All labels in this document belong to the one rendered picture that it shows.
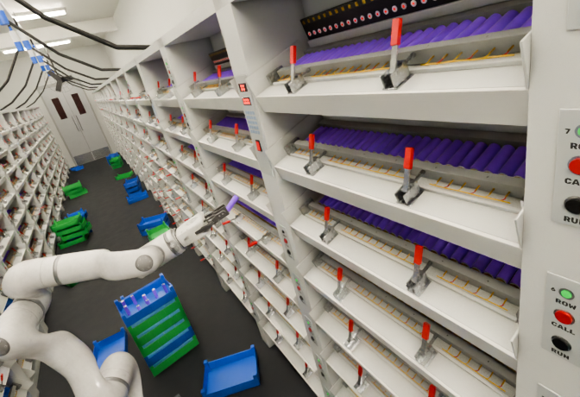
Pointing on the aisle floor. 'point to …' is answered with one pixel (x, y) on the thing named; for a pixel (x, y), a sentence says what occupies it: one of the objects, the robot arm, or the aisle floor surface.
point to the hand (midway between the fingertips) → (221, 211)
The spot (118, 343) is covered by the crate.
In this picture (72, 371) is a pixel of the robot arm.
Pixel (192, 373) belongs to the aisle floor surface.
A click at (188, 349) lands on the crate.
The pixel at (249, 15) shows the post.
